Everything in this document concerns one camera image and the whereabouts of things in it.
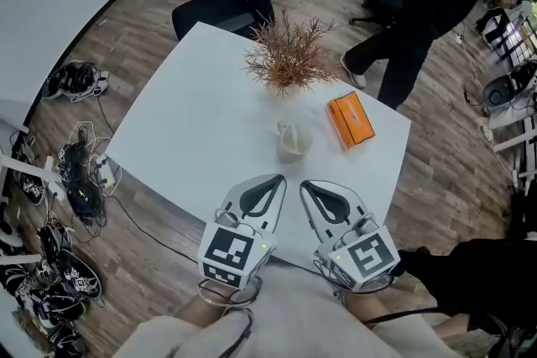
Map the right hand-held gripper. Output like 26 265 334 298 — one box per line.
299 179 403 293

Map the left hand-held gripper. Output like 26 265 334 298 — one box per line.
197 174 289 291

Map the translucent white cup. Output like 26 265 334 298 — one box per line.
275 119 315 165

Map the person's left forearm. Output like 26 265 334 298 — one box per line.
174 288 253 329

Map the person's right forearm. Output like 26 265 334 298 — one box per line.
343 289 394 324

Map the orange tissue box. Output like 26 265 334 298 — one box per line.
325 91 376 152

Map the person's light clothing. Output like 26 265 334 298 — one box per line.
112 262 462 358

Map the dried orange potted plant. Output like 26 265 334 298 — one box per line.
242 9 340 98

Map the white power strip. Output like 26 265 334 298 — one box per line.
96 154 117 188

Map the black bag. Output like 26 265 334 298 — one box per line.
397 236 537 337

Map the grey helmet device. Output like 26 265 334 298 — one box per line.
41 60 111 104

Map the pile of black devices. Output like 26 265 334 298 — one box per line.
0 221 103 358

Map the right hand-held gripper black cable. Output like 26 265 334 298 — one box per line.
313 249 444 326

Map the hand-held gripper black cable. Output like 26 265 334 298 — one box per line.
196 275 263 351
313 249 444 326

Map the left hand-held gripper black cable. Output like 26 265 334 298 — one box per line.
196 275 263 351

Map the long black floor cable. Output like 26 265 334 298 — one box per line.
107 193 201 255

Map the bundle of black cables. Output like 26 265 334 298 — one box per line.
55 120 109 226

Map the white metal frame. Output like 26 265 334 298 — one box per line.
488 112 537 196

